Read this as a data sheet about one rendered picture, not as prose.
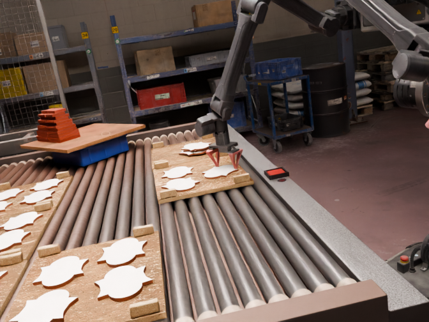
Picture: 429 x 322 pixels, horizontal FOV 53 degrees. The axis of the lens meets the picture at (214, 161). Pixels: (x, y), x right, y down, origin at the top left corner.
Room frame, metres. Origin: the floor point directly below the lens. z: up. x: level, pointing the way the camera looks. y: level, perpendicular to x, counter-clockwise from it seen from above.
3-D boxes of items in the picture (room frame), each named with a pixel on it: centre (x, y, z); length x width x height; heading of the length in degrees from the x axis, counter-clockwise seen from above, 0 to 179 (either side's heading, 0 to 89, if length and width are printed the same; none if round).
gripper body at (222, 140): (1.66, -0.04, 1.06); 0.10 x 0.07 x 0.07; 46
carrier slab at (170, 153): (2.07, 0.13, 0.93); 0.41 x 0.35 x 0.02; 6
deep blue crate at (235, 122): (6.35, -0.29, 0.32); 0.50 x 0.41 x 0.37; 96
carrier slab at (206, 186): (1.65, 0.07, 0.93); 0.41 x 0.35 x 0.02; 8
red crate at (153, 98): (6.17, 0.60, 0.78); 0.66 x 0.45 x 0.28; 100
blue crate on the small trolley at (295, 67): (5.29, -0.93, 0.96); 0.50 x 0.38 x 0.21; 25
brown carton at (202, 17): (6.31, -0.29, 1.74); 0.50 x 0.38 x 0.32; 100
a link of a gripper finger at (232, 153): (1.63, -0.07, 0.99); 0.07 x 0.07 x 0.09; 46
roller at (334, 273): (1.71, -0.12, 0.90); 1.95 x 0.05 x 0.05; 7
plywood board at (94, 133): (2.40, 0.71, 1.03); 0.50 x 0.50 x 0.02; 47
